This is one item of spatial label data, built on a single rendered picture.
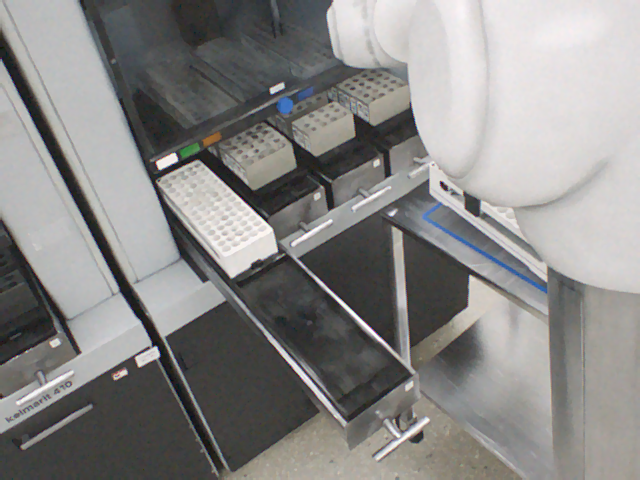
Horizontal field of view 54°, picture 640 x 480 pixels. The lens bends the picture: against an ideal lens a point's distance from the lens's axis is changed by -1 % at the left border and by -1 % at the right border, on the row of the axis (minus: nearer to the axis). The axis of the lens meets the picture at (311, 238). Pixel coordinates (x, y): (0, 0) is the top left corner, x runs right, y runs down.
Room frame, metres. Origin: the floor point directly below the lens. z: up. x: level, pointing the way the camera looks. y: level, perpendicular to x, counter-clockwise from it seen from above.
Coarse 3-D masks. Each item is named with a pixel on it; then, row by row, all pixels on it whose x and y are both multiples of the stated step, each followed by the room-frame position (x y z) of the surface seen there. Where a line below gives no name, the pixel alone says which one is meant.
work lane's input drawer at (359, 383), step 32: (192, 256) 0.91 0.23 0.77; (288, 256) 0.81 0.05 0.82; (224, 288) 0.78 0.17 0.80; (256, 288) 0.76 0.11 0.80; (288, 288) 0.75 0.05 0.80; (320, 288) 0.72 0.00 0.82; (256, 320) 0.69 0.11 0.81; (288, 320) 0.68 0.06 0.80; (320, 320) 0.66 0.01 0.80; (352, 320) 0.64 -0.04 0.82; (288, 352) 0.61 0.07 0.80; (320, 352) 0.60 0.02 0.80; (352, 352) 0.59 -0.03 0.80; (384, 352) 0.57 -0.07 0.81; (320, 384) 0.53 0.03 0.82; (352, 384) 0.53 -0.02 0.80; (384, 384) 0.51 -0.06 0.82; (416, 384) 0.52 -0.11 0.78; (352, 416) 0.48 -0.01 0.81; (384, 416) 0.50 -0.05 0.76; (352, 448) 0.47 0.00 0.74; (384, 448) 0.45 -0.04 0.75
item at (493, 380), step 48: (432, 240) 0.78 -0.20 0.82; (480, 240) 0.75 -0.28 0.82; (528, 288) 0.63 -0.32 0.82; (480, 336) 0.95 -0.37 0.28; (528, 336) 0.92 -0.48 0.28; (432, 384) 0.84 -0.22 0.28; (480, 384) 0.82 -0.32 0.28; (528, 384) 0.79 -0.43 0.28; (480, 432) 0.70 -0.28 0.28; (528, 432) 0.67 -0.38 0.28
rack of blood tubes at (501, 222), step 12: (432, 168) 0.85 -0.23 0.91; (432, 180) 0.85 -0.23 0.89; (444, 180) 0.82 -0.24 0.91; (432, 192) 0.85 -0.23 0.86; (444, 192) 0.83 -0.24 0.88; (456, 192) 0.83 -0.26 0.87; (456, 204) 0.80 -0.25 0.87; (480, 216) 0.77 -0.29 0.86; (492, 216) 0.72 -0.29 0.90; (504, 216) 0.70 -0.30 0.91; (480, 228) 0.74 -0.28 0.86; (492, 228) 0.72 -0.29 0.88; (504, 228) 0.73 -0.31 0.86; (516, 228) 0.67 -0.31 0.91; (504, 240) 0.69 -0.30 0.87; (516, 240) 0.70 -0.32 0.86; (528, 252) 0.67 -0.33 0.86; (528, 264) 0.64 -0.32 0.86; (540, 264) 0.62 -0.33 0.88; (540, 276) 0.62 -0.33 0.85
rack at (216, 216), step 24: (192, 168) 1.07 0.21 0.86; (168, 192) 1.00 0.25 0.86; (192, 192) 0.99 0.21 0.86; (216, 192) 0.97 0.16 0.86; (192, 216) 0.91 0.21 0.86; (216, 216) 0.90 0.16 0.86; (240, 216) 0.89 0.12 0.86; (216, 240) 0.85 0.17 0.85; (240, 240) 0.83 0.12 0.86; (264, 240) 0.82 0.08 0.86; (240, 264) 0.80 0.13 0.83
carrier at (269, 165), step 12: (288, 144) 1.06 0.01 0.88; (264, 156) 1.04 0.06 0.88; (276, 156) 1.04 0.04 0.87; (288, 156) 1.05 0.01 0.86; (252, 168) 1.02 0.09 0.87; (264, 168) 1.03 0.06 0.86; (276, 168) 1.04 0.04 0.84; (288, 168) 1.05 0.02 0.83; (252, 180) 1.01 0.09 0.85; (264, 180) 1.02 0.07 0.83
